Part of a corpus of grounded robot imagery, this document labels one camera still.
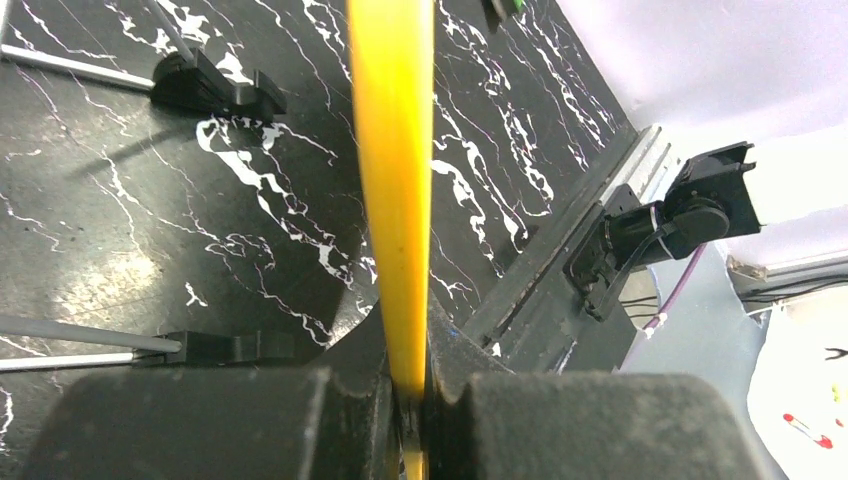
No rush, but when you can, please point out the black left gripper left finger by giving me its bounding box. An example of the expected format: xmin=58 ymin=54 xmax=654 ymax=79
xmin=21 ymin=309 xmax=400 ymax=479

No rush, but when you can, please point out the black grey folding easel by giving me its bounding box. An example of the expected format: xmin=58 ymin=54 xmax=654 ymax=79
xmin=0 ymin=0 xmax=296 ymax=374

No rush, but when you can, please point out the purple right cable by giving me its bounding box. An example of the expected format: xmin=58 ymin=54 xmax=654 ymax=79
xmin=642 ymin=245 xmax=709 ymax=336

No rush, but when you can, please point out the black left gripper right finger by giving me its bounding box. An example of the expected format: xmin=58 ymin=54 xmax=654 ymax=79
xmin=423 ymin=298 xmax=768 ymax=479

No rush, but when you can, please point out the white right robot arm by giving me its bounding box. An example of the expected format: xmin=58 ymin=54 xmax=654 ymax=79
xmin=563 ymin=142 xmax=761 ymax=322

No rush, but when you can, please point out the yellow-framed whiteboard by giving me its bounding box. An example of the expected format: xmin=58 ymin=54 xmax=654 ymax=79
xmin=347 ymin=0 xmax=434 ymax=479

